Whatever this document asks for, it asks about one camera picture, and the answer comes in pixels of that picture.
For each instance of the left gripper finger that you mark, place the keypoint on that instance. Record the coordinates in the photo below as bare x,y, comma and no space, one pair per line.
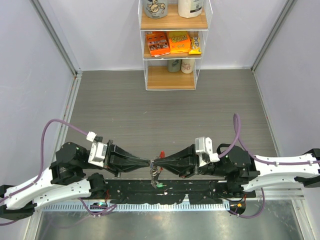
118,168
120,157

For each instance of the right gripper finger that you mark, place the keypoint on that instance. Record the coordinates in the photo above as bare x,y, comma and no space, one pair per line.
183,171
181,158

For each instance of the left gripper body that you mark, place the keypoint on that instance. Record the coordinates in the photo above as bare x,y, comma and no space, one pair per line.
107,162

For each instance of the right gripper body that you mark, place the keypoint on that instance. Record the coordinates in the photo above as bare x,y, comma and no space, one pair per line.
205,168

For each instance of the red handled keyring with chain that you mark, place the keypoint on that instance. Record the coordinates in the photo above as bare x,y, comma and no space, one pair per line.
155,170

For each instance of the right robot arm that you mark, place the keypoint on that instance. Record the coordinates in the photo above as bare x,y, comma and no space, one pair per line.
241,172

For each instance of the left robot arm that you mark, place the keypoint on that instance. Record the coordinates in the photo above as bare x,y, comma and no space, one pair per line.
65,179

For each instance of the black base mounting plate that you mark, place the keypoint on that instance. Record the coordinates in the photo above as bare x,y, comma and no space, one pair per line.
199,191

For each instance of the cream cup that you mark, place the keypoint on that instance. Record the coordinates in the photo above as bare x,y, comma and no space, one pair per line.
187,65

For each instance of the dark green cup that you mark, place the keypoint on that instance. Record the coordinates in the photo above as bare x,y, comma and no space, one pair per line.
174,65

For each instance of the yellow candy bag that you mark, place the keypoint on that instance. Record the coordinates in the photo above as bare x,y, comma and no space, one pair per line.
195,48

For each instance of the orange candy box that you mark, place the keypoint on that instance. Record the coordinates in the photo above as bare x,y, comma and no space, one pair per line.
179,42

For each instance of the orange snack box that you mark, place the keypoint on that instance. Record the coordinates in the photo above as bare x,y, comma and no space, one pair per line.
157,43

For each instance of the white paper bag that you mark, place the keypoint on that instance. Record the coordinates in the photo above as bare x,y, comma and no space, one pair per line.
190,8

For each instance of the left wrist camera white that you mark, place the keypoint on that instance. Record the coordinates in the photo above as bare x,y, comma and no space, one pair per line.
98,149

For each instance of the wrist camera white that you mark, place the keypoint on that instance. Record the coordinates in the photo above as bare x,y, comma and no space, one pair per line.
204,150
98,149

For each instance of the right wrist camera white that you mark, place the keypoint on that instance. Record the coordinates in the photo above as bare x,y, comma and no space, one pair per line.
204,150

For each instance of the slotted cable duct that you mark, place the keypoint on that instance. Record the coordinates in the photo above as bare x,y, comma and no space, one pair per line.
185,206

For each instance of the white wire shelf rack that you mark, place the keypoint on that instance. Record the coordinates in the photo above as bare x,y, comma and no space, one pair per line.
156,75

